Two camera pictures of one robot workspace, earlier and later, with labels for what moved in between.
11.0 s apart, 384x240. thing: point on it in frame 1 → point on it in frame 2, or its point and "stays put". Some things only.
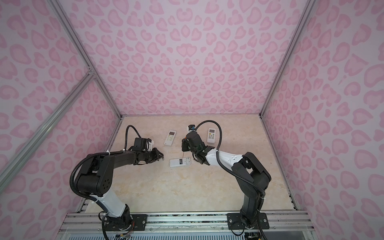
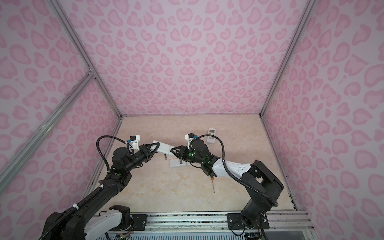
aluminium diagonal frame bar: x=9 y=167 stays put
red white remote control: x=180 y=161 stays put
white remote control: x=170 y=137 → x=163 y=147
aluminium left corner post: x=91 y=67 stays put
